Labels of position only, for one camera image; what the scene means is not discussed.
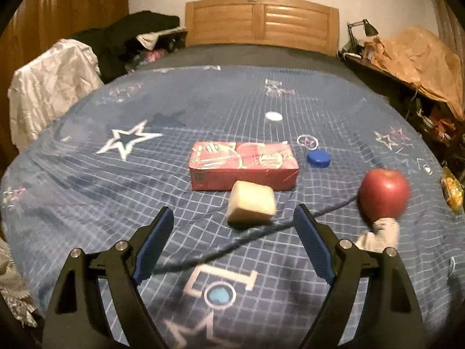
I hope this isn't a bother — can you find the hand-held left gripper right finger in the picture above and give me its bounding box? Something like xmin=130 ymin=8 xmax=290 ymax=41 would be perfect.
xmin=293 ymin=204 xmax=425 ymax=349

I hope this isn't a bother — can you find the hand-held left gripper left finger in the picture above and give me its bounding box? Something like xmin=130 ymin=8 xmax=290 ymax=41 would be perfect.
xmin=43 ymin=206 xmax=175 ymax=349

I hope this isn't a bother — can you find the cream foam block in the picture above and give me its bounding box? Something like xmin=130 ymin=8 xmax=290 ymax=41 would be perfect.
xmin=227 ymin=181 xmax=277 ymax=225

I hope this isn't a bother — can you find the red apple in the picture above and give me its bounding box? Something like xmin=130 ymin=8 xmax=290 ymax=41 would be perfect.
xmin=358 ymin=169 xmax=410 ymax=222

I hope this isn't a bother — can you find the blue bottle cap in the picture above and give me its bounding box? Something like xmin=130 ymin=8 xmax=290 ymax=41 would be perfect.
xmin=307 ymin=150 xmax=331 ymax=168

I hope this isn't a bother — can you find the red rectangular box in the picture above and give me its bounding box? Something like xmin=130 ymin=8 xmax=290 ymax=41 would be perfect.
xmin=189 ymin=141 xmax=300 ymax=191

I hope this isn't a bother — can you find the blue checked star blanket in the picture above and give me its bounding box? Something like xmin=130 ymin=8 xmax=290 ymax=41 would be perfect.
xmin=0 ymin=65 xmax=465 ymax=349

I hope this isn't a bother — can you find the grey patterned cloth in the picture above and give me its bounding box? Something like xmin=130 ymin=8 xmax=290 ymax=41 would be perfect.
xmin=0 ymin=240 xmax=37 ymax=328

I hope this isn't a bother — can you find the yellow gold snack packet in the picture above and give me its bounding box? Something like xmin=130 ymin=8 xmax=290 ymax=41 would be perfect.
xmin=441 ymin=167 xmax=464 ymax=213

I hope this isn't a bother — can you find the clear plastic wrapper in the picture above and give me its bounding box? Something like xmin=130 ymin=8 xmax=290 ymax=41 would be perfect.
xmin=264 ymin=79 xmax=284 ymax=97

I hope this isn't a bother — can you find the dark wooden desk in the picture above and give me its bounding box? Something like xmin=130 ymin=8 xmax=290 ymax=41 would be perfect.
xmin=338 ymin=51 xmax=418 ymax=91

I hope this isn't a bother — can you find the white crumpled cover cloth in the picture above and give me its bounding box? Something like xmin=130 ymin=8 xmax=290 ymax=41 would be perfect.
xmin=8 ymin=39 xmax=106 ymax=149

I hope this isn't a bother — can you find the dark grey bed sheet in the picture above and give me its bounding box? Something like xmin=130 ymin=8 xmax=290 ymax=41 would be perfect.
xmin=140 ymin=44 xmax=371 ymax=88

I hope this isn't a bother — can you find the grey white cloth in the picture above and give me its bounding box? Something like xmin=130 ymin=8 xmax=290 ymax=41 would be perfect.
xmin=136 ymin=31 xmax=162 ymax=49

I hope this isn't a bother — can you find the black clothing pile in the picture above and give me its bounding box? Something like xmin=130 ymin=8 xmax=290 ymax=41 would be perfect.
xmin=71 ymin=11 xmax=182 ymax=82

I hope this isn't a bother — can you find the orange cover cloth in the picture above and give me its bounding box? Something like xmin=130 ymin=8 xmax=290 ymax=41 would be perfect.
xmin=363 ymin=26 xmax=465 ymax=120

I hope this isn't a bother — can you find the black desk lamp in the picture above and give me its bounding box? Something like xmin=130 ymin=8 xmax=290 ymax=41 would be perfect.
xmin=345 ymin=19 xmax=378 ymax=59

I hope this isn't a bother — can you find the light wooden headboard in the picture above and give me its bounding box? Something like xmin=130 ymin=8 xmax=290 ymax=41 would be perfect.
xmin=185 ymin=0 xmax=340 ymax=57

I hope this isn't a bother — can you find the brown wooden wardrobe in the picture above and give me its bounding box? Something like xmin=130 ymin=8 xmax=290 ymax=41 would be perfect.
xmin=0 ymin=0 xmax=129 ymax=91

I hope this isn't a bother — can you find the beige patterned curtain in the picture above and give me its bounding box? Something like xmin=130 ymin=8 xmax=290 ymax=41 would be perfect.
xmin=429 ymin=0 xmax=465 ymax=62

